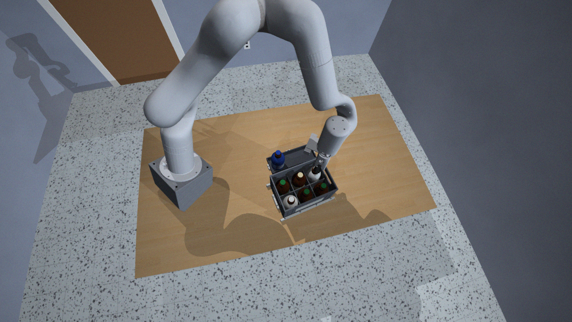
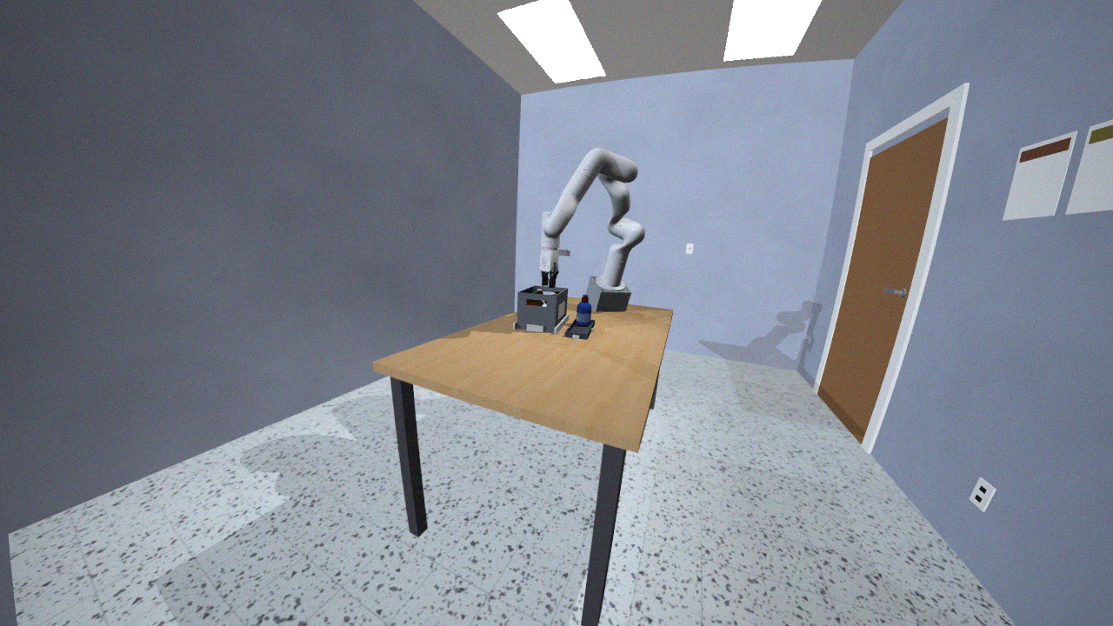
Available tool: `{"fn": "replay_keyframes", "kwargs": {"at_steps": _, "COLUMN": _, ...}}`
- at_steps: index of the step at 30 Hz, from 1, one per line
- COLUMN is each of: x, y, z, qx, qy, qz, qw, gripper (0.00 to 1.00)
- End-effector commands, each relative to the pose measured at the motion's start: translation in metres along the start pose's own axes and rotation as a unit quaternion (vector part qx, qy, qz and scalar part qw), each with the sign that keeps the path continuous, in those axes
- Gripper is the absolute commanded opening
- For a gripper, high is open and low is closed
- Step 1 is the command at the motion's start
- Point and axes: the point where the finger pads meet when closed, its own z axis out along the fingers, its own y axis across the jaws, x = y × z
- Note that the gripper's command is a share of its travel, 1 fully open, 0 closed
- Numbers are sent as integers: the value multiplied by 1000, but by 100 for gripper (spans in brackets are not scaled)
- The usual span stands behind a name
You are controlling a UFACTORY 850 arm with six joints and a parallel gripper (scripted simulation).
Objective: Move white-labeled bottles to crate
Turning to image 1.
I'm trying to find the white bottle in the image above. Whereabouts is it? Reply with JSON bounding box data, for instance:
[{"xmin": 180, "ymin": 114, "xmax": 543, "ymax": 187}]
[
  {"xmin": 306, "ymin": 166, "xmax": 321, "ymax": 184},
  {"xmin": 283, "ymin": 195, "xmax": 298, "ymax": 210}
]

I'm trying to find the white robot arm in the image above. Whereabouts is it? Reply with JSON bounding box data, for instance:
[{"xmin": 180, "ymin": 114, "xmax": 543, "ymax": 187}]
[{"xmin": 143, "ymin": 0, "xmax": 358, "ymax": 182}]

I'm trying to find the blue bottle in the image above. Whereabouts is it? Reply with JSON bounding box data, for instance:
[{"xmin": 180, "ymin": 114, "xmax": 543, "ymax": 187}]
[{"xmin": 271, "ymin": 150, "xmax": 285, "ymax": 170}]

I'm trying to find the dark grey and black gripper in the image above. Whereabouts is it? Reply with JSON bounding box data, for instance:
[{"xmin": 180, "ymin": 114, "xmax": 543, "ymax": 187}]
[{"xmin": 313, "ymin": 153, "xmax": 330, "ymax": 174}]

